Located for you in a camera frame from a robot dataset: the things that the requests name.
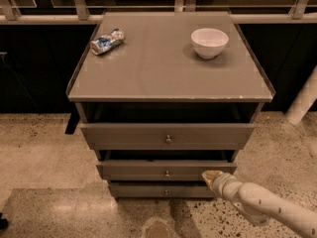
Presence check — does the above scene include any white ceramic bowl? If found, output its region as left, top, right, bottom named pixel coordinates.
left=191, top=28, right=229, bottom=59

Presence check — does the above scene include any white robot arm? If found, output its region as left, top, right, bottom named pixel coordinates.
left=202, top=171, right=317, bottom=238

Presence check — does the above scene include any grey wooden drawer cabinet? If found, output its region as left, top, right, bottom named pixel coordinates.
left=65, top=11, right=276, bottom=200

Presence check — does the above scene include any white pole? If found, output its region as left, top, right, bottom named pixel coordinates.
left=285, top=65, right=317, bottom=125

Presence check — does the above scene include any metal window railing frame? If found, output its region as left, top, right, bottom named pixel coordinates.
left=0, top=0, right=317, bottom=24

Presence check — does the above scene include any black object at floor edge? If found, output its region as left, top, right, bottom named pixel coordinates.
left=0, top=212, right=9, bottom=229

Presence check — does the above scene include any grey top drawer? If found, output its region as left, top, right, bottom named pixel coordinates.
left=81, top=123, right=255, bottom=151

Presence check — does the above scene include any grey bottom drawer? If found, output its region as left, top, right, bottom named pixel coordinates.
left=108, top=182, right=215, bottom=198

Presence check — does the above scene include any grey drawer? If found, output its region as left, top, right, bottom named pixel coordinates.
left=108, top=182, right=215, bottom=198
left=81, top=123, right=255, bottom=151
left=96, top=160, right=237, bottom=181

